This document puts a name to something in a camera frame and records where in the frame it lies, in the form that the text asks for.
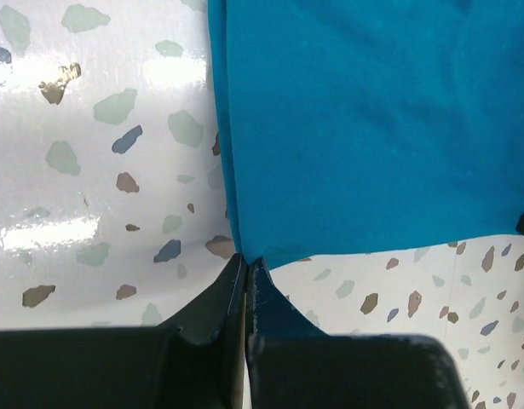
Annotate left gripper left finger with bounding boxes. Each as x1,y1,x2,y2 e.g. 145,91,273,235
0,254,247,408

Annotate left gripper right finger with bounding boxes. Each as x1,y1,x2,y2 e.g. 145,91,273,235
246,258,469,409

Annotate blue t shirt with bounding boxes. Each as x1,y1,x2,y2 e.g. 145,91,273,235
208,0,524,267

